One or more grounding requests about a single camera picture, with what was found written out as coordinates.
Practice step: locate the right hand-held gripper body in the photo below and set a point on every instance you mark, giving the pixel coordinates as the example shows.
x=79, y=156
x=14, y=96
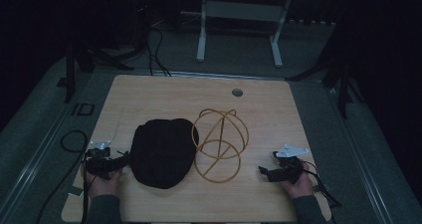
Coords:
x=289, y=171

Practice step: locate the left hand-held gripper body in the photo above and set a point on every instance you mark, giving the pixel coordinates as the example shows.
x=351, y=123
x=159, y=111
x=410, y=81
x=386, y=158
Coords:
x=99, y=164

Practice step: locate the black hat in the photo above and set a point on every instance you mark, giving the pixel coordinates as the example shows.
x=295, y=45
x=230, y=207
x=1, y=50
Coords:
x=162, y=154

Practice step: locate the person's right hand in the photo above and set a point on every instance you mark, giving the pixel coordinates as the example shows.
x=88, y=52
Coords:
x=301, y=185

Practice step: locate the person's left hand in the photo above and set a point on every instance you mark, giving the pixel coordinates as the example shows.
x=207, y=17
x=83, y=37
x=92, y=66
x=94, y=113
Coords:
x=104, y=186

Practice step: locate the black tripod stand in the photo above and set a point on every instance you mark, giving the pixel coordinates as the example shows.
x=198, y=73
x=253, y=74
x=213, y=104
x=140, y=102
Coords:
x=70, y=71
x=343, y=84

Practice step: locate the white desk frame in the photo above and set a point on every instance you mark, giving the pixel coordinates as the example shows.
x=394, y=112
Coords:
x=242, y=11

